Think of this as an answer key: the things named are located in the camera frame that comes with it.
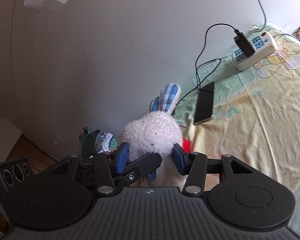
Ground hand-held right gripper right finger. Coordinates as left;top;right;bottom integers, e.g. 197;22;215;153
172;144;259;197

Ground black charger adapter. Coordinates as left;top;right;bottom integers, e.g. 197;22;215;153
234;29;255;58

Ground dark green garment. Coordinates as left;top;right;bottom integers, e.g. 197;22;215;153
79;127;100;158

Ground wooden cabinet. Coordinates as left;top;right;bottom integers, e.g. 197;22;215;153
0;117;58;230

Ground white power strip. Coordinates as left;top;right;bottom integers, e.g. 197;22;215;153
232;31;278;72

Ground black charger cable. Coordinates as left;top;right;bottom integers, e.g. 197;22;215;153
174;24;240;117

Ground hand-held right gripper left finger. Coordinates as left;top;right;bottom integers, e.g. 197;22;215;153
50;142;129;197

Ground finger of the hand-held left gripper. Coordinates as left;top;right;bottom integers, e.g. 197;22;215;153
113;152;162;188

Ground white rabbit plush toy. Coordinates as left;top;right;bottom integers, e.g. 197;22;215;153
120;83;190;188

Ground striped white green clothes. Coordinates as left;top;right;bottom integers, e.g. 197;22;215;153
95;132;119;153

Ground black smartphone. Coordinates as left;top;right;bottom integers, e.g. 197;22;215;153
193;81;215;126

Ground green cartoon bedsheet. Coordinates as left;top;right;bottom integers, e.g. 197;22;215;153
175;22;300;233

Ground black power cord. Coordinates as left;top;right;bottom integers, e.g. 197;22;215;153
247;0;267;30

